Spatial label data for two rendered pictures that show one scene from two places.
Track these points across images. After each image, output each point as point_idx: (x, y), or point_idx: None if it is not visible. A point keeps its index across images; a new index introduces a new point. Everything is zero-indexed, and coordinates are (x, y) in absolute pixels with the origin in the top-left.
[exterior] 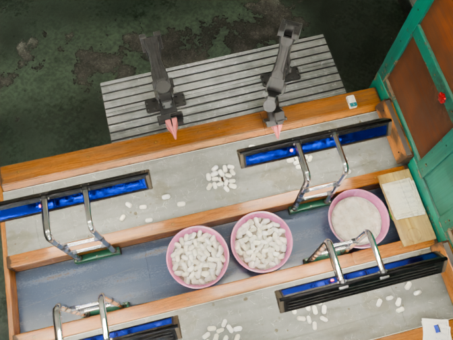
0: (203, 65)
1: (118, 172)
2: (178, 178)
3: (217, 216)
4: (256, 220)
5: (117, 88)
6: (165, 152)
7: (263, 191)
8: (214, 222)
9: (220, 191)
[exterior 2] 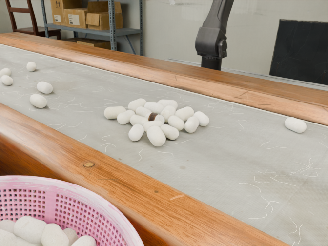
0: (300, 83)
1: (63, 63)
2: (99, 91)
3: (27, 137)
4: (76, 245)
5: (178, 62)
6: (133, 68)
7: (220, 204)
8: (11, 163)
9: (122, 133)
